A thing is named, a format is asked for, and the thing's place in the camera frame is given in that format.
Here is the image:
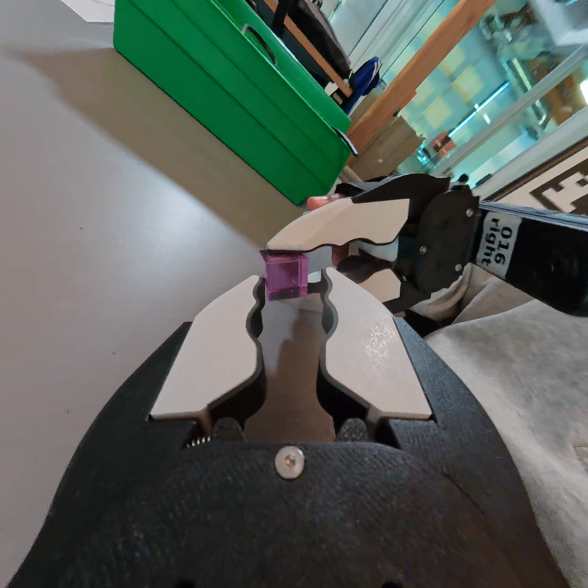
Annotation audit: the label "cardboard sheets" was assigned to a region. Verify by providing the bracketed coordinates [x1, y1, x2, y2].
[354, 115, 428, 180]

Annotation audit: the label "white paper sheet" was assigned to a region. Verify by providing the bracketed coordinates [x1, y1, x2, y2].
[60, 0, 115, 24]

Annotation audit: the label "wooden table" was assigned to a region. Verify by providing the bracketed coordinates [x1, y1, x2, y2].
[264, 0, 353, 97]

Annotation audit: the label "transparent purple cube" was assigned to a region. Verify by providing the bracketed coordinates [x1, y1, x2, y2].
[259, 250, 309, 302]

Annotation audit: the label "green plastic bin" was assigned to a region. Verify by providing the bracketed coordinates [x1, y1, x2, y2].
[113, 0, 353, 206]

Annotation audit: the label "person's right hand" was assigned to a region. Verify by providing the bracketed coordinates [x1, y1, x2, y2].
[306, 194, 345, 213]

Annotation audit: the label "black bag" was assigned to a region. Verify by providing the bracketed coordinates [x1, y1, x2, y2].
[294, 0, 352, 70]

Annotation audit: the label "black wire loop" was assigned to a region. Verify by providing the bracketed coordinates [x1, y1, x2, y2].
[240, 25, 277, 66]

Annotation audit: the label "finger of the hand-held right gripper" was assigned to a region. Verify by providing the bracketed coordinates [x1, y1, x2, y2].
[266, 198, 410, 253]
[339, 255, 402, 305]

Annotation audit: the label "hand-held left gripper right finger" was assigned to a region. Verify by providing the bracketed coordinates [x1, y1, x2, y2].
[318, 267, 434, 427]

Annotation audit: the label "blue jacket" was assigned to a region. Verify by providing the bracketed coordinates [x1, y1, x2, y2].
[342, 56, 383, 115]

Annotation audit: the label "wooden post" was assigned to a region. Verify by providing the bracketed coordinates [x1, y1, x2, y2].
[347, 0, 499, 138]

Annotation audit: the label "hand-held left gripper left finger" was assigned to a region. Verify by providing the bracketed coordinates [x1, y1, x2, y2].
[150, 275, 268, 421]

